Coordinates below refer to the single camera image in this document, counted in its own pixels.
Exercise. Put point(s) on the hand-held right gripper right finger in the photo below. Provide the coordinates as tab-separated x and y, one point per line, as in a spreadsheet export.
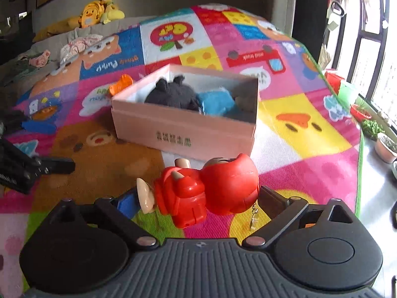
273	201

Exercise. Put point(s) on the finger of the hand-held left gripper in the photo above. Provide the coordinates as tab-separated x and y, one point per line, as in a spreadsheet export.
55	166

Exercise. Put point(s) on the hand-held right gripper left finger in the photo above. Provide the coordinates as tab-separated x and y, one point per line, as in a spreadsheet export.
127	206

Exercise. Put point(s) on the red figurine doll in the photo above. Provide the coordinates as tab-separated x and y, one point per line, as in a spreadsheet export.
229	186

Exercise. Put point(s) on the pink cardboard box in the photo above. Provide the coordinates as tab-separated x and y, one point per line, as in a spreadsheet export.
173	130

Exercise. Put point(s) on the dark grey item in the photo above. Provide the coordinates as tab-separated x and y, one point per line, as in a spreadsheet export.
245	99

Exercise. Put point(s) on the black plush toy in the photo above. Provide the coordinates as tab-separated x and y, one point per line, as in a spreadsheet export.
173	94

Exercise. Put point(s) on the colourful cartoon play mat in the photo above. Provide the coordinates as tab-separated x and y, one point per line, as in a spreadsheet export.
294	136

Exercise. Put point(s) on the orange toy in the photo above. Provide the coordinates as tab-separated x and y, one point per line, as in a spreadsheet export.
121	83

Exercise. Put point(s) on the small pink floral cloth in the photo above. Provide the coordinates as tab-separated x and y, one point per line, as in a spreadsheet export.
38	59

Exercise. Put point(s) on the green leafy plant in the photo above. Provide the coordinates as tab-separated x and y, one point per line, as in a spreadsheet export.
372	128

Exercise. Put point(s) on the red plant pot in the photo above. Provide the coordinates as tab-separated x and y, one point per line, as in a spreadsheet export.
359	113

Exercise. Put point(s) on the green container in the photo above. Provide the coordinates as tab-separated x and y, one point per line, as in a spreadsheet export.
347	93

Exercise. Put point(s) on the red box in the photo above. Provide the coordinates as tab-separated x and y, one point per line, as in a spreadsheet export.
333	82

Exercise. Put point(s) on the yellow pillow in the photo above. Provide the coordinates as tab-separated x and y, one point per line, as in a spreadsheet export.
55	28

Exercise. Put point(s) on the yellow duck backpack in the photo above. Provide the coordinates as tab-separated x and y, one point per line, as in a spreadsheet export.
90	15

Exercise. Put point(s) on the yellow duck plush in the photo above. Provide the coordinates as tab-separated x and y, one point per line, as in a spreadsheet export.
111	11

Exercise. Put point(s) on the window frame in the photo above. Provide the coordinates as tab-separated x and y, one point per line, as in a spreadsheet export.
369	37

